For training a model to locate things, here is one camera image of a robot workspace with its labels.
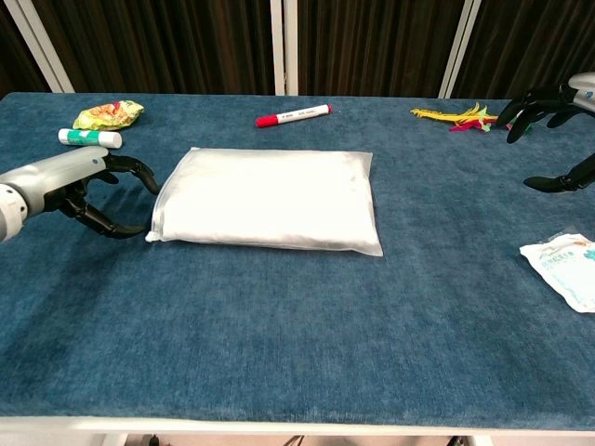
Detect yellow crumpled snack packet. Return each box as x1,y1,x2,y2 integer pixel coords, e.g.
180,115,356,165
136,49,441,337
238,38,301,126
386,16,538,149
73,99,145,131

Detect dark pleated curtain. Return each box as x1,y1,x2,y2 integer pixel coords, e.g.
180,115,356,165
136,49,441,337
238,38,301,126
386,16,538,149
31,0,276,95
452,0,595,100
296,0,467,98
0,0,51,99

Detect red capped white marker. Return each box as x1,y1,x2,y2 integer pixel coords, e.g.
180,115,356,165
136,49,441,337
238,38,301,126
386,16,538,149
255,103,334,128

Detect green white glue stick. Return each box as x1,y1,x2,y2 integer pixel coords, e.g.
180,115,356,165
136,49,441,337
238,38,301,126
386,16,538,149
58,128,124,150

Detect white slanted frame post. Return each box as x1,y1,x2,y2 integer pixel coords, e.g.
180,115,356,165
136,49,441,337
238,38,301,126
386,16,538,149
3,0,75,94
438,0,483,98

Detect translucent plastic zip bag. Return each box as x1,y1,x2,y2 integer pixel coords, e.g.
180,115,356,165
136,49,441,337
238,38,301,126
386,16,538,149
144,147,385,257

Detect white vertical frame post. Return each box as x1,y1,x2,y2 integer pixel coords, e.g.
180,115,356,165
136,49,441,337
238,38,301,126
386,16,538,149
284,0,299,97
271,0,286,97

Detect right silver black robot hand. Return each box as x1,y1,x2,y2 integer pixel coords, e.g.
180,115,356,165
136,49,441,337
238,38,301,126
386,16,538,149
496,72,595,194

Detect white clothes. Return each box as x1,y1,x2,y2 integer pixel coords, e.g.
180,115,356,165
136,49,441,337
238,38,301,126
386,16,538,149
152,149,380,252

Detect colourful feather shuttlecock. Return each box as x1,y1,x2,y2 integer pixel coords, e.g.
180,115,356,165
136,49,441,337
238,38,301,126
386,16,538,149
410,102,515,136

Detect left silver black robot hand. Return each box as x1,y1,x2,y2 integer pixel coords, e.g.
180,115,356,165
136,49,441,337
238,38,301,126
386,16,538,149
0,147,162,241

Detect white wet wipe packet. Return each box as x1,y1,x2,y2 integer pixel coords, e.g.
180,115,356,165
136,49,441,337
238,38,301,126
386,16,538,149
519,231,595,315

